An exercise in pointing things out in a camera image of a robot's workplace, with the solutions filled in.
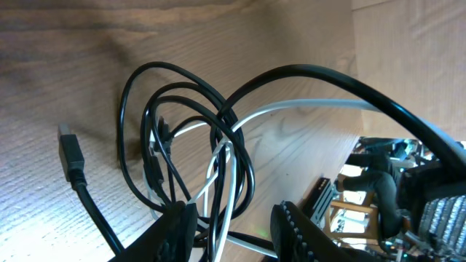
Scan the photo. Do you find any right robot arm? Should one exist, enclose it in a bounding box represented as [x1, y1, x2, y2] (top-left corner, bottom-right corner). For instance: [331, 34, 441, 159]
[335, 151, 465, 258]

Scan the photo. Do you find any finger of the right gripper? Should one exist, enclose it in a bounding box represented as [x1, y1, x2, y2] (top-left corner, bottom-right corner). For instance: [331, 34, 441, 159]
[397, 161, 465, 255]

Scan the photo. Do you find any white usb cable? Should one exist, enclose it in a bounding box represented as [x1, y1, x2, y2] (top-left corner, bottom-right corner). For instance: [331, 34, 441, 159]
[143, 98, 466, 262]

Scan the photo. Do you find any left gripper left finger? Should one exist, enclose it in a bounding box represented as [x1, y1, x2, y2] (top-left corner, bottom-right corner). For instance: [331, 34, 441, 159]
[109, 201, 197, 262]

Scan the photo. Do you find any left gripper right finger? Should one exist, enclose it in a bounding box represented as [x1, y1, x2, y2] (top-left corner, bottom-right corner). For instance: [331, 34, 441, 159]
[270, 202, 368, 262]

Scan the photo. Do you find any black usb cable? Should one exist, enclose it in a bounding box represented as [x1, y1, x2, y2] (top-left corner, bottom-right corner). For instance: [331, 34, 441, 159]
[140, 63, 466, 262]
[57, 61, 256, 255]

